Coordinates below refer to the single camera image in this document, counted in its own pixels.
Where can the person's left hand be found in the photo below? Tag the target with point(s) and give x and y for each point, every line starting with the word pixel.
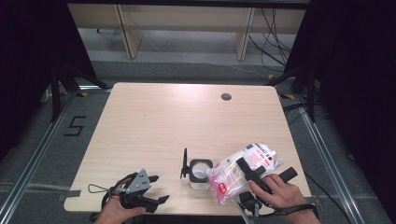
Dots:
pixel 113 214

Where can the black curtain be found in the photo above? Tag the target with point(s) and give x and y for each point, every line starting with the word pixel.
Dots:
pixel 31 62
pixel 358 77

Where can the beige wooden shelf unit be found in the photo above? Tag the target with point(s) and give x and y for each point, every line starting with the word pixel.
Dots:
pixel 186 18

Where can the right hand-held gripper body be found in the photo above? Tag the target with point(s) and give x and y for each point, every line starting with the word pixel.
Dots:
pixel 288 174

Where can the black metal stand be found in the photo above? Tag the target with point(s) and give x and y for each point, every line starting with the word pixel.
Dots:
pixel 310 96
pixel 55 93

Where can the aluminium floor rail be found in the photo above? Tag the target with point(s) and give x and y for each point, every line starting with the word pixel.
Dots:
pixel 330 168
pixel 34 158

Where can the red and white sugar bag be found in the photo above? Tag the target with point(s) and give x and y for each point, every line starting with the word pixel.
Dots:
pixel 229 177

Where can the clear jar with black lid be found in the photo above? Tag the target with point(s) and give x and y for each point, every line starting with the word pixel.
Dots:
pixel 194 163

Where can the yellow floor tape piece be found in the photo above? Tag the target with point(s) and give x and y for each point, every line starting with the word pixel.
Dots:
pixel 288 96
pixel 271 76
pixel 82 94

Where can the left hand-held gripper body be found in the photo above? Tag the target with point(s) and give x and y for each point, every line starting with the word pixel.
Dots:
pixel 140 182

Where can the person's right hand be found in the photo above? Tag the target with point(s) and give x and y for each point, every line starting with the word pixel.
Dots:
pixel 280 194

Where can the grey tape strip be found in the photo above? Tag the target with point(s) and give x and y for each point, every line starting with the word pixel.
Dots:
pixel 73 194
pixel 311 199

